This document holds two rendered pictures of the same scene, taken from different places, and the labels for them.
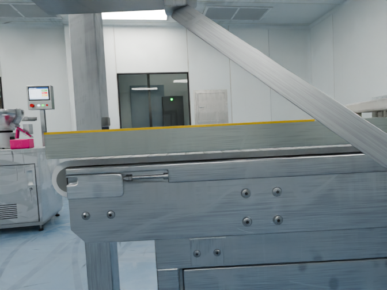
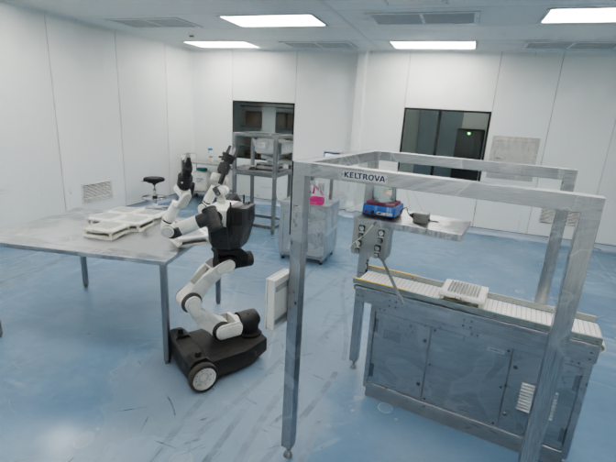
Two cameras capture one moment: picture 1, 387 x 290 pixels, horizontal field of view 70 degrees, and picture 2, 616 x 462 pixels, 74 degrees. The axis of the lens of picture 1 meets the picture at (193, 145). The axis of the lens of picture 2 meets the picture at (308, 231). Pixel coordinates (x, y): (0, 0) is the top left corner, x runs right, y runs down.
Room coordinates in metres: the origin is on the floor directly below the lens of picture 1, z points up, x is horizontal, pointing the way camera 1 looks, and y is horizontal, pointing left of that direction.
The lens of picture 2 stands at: (-1.94, -0.67, 1.84)
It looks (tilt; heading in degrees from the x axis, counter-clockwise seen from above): 16 degrees down; 28
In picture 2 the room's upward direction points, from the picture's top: 3 degrees clockwise
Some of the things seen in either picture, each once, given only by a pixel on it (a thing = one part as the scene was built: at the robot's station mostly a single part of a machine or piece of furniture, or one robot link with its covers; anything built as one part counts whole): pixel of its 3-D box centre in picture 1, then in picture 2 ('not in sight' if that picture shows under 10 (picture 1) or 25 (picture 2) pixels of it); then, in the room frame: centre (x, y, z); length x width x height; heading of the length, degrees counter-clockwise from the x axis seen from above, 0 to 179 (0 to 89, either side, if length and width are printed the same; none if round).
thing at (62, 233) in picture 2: not in sight; (113, 231); (0.20, 2.27, 0.80); 1.50 x 1.10 x 0.04; 109
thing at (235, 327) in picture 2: not in sight; (225, 325); (0.22, 1.11, 0.28); 0.21 x 0.20 x 0.13; 154
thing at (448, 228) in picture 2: not in sight; (412, 221); (0.50, -0.10, 1.24); 0.62 x 0.38 x 0.04; 91
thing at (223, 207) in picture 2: not in sight; (229, 223); (0.23, 1.08, 1.08); 0.34 x 0.30 x 0.36; 18
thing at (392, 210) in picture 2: not in sight; (382, 208); (0.45, 0.08, 1.30); 0.21 x 0.20 x 0.09; 1
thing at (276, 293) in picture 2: not in sight; (279, 299); (-0.37, 0.29, 0.96); 0.17 x 0.06 x 0.26; 1
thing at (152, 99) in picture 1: (154, 102); (441, 145); (5.40, 0.71, 1.43); 1.38 x 0.01 x 1.16; 98
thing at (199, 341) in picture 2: not in sight; (220, 337); (0.19, 1.13, 0.19); 0.64 x 0.52 x 0.33; 154
